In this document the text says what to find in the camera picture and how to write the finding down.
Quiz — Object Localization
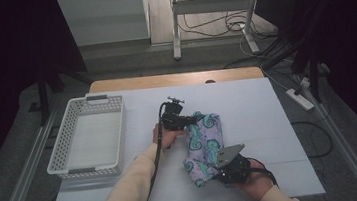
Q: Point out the purple seahorse print garment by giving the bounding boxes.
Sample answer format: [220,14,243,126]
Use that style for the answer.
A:
[177,109,229,190]

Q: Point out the black stand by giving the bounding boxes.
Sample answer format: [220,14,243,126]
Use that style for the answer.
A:
[24,63,97,128]
[258,24,331,109]

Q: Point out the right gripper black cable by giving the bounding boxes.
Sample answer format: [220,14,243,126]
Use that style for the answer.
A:
[246,155,279,190]

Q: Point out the person's left hand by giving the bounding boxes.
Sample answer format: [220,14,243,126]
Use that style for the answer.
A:
[151,121,187,151]

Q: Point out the tangled floor cables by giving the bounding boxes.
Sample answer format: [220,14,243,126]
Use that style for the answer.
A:
[175,0,279,49]

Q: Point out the dark curtain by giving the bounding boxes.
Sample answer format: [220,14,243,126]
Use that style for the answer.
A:
[252,0,357,172]
[0,0,100,193]

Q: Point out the white metal desk frame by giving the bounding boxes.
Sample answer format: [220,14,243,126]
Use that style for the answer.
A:
[167,0,268,62]

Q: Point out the aluminium floor rail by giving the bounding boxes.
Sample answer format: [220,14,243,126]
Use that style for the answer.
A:
[292,68,357,201]
[0,107,70,201]

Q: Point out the white perforated plastic basket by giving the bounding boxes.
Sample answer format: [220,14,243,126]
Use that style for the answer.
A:
[40,91,133,182]

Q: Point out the person's right hand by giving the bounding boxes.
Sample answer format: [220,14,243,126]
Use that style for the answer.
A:
[235,157,277,201]

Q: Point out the white panel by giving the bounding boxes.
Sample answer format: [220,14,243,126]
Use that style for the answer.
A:
[56,0,153,49]

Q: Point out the white power strip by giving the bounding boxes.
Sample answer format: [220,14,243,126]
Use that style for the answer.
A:
[284,75,316,113]

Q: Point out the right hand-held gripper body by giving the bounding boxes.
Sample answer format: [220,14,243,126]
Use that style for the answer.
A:
[213,143,252,187]

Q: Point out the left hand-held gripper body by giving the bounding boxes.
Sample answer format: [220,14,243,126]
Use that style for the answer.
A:
[159,94,190,132]

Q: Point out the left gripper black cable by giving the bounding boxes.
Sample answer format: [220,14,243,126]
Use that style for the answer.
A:
[136,101,179,201]

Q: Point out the black looped floor cable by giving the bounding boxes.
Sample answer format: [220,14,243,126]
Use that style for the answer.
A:
[289,117,336,162]

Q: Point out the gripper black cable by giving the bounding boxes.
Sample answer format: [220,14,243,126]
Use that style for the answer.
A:
[246,155,279,190]
[136,101,179,201]

